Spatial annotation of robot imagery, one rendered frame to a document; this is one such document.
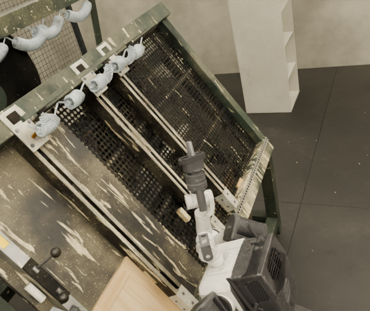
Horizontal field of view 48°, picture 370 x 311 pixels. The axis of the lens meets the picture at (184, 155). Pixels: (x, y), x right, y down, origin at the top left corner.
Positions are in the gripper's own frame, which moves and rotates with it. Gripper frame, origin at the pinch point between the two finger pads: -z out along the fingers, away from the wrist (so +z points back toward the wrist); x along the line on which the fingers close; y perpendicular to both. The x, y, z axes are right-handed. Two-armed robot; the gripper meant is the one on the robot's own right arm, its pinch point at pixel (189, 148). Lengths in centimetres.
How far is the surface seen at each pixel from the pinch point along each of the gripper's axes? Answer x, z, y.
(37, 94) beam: 46, -34, 39
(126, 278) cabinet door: 37, 48, 10
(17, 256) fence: 75, 19, 5
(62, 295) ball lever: 67, 31, -11
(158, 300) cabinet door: 26, 64, 8
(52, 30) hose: 12, -65, 113
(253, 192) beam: -71, 57, 53
